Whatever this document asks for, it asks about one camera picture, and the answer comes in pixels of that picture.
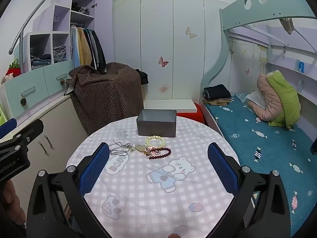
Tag red toy with green leaves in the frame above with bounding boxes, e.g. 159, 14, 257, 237
5, 59, 21, 78

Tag folded tan clothes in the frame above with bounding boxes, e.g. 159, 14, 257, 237
203, 98, 234, 107

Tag red stool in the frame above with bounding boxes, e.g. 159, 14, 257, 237
176, 103, 205, 124

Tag grey metal handrail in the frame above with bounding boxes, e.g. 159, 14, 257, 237
9, 0, 86, 55

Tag teal drawer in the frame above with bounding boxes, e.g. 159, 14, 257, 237
43, 59, 75, 97
4, 72, 47, 118

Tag dark hanging garment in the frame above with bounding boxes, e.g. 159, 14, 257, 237
309, 135, 317, 154

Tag pale green bunk bed frame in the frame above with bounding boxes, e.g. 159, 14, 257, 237
200, 0, 317, 238

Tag row of hanging clothes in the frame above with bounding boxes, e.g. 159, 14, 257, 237
70, 26, 107, 73

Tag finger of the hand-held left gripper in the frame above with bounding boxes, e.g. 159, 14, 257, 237
0, 119, 44, 152
0, 118, 18, 139

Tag teal candy print mattress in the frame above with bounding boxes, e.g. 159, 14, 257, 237
205, 93, 317, 238

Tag lilac wardrobe shelf unit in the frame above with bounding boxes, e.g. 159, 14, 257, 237
21, 0, 114, 75

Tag silver ball chain necklace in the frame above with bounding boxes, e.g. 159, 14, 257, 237
109, 140, 136, 157

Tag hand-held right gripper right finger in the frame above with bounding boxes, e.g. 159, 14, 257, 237
207, 142, 291, 238

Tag brown dotted cover cloth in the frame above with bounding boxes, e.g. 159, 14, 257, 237
65, 62, 144, 135

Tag folded dark navy clothes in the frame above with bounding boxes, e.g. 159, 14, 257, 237
203, 84, 232, 100

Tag black cloth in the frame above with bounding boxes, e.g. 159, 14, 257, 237
136, 69, 149, 85

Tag white pillow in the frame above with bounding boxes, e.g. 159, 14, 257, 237
244, 90, 266, 109

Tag grey rectangular box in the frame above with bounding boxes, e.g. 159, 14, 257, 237
136, 109, 177, 138

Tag dark clothes pile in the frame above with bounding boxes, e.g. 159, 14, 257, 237
71, 2, 90, 15

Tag white flat board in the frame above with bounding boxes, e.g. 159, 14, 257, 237
144, 99, 198, 113

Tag green pillow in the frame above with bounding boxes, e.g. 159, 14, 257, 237
266, 71, 301, 129

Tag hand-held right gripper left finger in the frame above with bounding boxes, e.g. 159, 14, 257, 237
26, 142, 112, 238

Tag white jewellery tray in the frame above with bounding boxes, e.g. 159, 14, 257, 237
66, 115, 241, 238

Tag dark red bead bracelet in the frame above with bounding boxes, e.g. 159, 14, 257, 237
146, 147, 172, 159

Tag pale yellow bead bracelet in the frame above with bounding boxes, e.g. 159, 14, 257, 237
145, 135, 166, 152

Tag beige cabinet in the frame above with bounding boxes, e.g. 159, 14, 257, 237
0, 95, 90, 174

